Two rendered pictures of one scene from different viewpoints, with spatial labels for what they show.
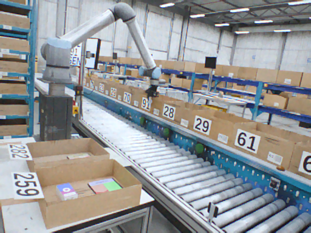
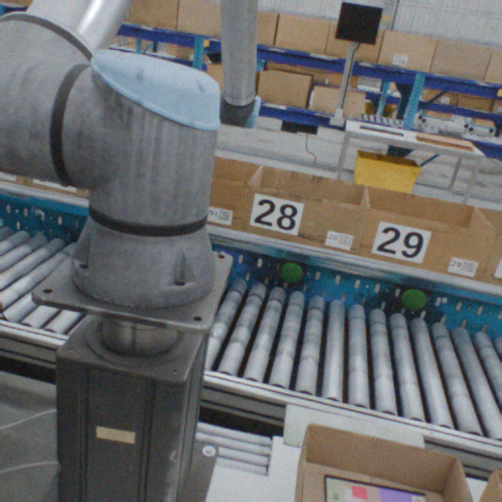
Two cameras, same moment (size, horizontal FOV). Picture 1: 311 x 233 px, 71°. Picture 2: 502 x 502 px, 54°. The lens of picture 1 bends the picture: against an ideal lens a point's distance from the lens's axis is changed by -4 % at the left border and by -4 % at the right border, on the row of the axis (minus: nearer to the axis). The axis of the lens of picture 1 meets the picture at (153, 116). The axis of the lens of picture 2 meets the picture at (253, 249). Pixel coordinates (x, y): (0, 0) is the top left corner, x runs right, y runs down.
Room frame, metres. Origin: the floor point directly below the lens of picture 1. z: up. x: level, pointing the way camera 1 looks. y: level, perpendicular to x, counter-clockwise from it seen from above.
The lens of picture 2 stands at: (0.97, 1.01, 1.49)
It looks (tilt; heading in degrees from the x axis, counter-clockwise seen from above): 23 degrees down; 313
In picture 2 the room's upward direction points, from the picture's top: 9 degrees clockwise
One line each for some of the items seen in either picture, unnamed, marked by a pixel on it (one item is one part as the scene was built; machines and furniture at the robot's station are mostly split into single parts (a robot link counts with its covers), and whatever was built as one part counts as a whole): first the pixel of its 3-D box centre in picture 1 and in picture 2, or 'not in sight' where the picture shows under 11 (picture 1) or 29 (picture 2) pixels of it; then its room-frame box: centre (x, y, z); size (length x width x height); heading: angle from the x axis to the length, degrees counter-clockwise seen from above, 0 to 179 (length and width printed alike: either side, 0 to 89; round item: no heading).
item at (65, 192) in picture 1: (66, 195); not in sight; (0.82, 0.32, 0.78); 0.10 x 0.06 x 0.05; 42
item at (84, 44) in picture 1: (81, 82); not in sight; (2.17, 0.74, 1.11); 0.12 x 0.05 x 0.88; 37
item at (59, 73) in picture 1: (58, 72); (147, 238); (1.49, 0.67, 1.22); 0.19 x 0.19 x 0.10
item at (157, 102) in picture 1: (161, 105); (198, 186); (2.30, -0.06, 0.96); 0.39 x 0.29 x 0.17; 37
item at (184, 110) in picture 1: (187, 114); (306, 208); (1.99, -0.30, 0.96); 0.39 x 0.29 x 0.17; 37
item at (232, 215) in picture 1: (245, 209); not in sight; (0.96, -0.50, 0.72); 0.52 x 0.05 x 0.05; 127
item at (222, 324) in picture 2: (131, 138); (223, 322); (1.85, 0.16, 0.72); 0.52 x 0.05 x 0.05; 127
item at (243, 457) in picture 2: not in sight; (196, 447); (1.51, 0.51, 0.74); 0.28 x 0.02 x 0.02; 39
